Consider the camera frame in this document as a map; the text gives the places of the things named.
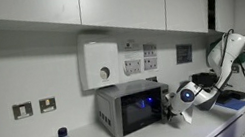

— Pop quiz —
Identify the wall socket with black plugs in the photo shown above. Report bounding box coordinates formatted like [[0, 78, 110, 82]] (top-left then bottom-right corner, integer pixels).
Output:
[[146, 76, 160, 85]]

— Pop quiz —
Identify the white notice with round logo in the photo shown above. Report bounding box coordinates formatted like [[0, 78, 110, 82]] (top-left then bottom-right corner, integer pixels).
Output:
[[123, 36, 140, 53]]

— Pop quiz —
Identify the silver wall switch plate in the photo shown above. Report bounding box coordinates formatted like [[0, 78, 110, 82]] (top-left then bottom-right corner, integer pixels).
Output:
[[38, 96, 59, 114], [11, 100, 36, 121]]

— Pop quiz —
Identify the white base cabinet drawer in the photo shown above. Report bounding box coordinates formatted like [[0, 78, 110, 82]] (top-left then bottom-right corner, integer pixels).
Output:
[[190, 107, 245, 137]]

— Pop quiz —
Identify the grey socket picture notice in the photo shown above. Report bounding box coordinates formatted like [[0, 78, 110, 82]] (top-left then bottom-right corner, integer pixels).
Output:
[[142, 55, 160, 73], [122, 56, 145, 77], [141, 41, 159, 60]]

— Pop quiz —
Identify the white paper towel dispenser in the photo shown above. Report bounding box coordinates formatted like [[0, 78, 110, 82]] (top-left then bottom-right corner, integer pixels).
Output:
[[74, 36, 125, 93]]

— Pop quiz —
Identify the black coffee machine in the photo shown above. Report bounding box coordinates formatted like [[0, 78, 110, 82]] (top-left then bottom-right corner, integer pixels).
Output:
[[190, 64, 245, 109]]

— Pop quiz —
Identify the silver microwave oven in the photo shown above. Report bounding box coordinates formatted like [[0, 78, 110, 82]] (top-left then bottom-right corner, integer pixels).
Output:
[[92, 74, 178, 137]]

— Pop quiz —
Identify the small silver wall socket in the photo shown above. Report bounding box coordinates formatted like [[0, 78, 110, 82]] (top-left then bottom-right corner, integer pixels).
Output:
[[229, 62, 242, 75]]

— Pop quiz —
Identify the large dark green object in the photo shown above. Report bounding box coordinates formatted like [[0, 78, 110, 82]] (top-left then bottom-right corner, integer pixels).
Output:
[[203, 33, 245, 71]]

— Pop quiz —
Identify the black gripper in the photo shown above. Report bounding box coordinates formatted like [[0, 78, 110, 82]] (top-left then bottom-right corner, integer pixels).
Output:
[[160, 90, 183, 123]]

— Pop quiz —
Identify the dark framed wall poster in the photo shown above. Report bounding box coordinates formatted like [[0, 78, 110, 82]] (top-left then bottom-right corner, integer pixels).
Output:
[[172, 41, 196, 66]]

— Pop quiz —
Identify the blue mat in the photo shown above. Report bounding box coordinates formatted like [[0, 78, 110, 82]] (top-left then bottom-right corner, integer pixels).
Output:
[[214, 95, 245, 115]]

